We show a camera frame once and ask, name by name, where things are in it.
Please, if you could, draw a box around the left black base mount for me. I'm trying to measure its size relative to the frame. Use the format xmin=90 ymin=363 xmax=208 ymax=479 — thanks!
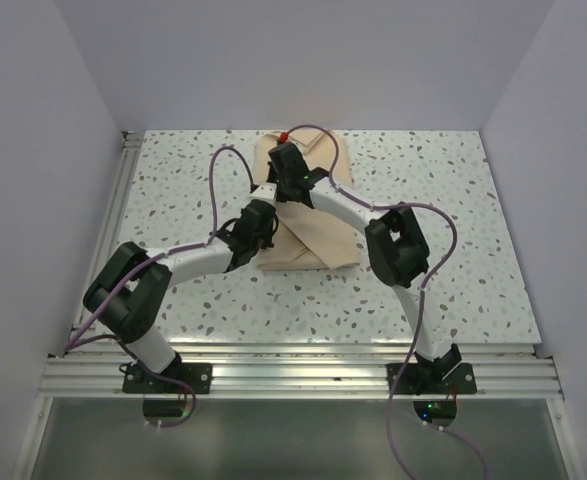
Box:
xmin=118 ymin=362 xmax=213 ymax=395

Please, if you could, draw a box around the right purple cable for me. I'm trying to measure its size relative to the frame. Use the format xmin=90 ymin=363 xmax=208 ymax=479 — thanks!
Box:
xmin=285 ymin=124 xmax=489 ymax=480

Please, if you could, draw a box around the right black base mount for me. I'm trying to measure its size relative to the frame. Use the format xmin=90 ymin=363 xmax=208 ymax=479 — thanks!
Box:
xmin=386 ymin=344 xmax=478 ymax=395

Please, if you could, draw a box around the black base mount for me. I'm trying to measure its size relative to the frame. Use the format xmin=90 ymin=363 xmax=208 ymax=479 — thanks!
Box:
xmin=386 ymin=344 xmax=478 ymax=395
xmin=118 ymin=362 xmax=213 ymax=395

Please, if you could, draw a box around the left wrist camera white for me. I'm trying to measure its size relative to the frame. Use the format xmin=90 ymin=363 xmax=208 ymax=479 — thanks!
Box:
xmin=251 ymin=182 xmax=277 ymax=205

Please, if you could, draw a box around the aluminium rail frame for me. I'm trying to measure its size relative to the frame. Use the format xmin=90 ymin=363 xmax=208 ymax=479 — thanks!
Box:
xmin=36 ymin=130 xmax=564 ymax=401

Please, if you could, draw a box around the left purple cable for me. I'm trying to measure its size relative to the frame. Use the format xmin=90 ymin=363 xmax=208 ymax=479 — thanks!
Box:
xmin=63 ymin=145 xmax=257 ymax=429

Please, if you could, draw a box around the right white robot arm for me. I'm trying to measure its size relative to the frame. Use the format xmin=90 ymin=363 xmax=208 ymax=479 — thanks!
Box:
xmin=268 ymin=141 xmax=462 ymax=393

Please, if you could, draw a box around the purple cable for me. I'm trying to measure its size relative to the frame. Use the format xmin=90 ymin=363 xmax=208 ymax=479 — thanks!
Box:
xmin=285 ymin=124 xmax=489 ymax=480
xmin=63 ymin=145 xmax=257 ymax=429

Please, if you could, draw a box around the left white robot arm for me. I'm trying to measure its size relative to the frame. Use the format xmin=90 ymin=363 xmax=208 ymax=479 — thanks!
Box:
xmin=83 ymin=199 xmax=279 ymax=393

